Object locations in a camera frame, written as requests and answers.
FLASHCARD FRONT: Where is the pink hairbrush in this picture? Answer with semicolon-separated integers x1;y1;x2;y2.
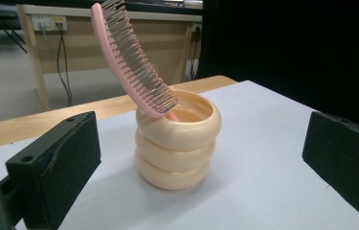
90;0;181;123

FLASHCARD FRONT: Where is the black curtain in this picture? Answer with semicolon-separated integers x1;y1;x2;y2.
199;0;359;132

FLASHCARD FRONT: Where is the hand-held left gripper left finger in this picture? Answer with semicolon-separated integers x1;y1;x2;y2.
5;110;102;230

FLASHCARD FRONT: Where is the white power strip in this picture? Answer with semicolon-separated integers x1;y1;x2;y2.
31;14;68;33

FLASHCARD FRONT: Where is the black hanging cable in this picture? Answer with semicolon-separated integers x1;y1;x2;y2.
61;25;74;108
56;25;71;108

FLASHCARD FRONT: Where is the wooden table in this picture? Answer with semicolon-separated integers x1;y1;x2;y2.
0;75;238;152

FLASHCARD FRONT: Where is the white table sheet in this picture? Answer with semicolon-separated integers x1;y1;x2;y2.
0;80;359;230

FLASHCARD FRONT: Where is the light wooden desk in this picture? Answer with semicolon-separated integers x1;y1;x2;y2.
15;3;204;111

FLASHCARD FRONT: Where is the black tripod stand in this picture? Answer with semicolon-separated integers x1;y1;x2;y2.
0;3;28;56

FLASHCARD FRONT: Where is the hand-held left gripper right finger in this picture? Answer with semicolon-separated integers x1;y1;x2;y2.
302;110;359;230

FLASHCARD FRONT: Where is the thin black cable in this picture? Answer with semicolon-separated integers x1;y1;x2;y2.
188;32;200;81

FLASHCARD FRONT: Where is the cream ribbed cup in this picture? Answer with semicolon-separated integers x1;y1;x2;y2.
134;88;223;192

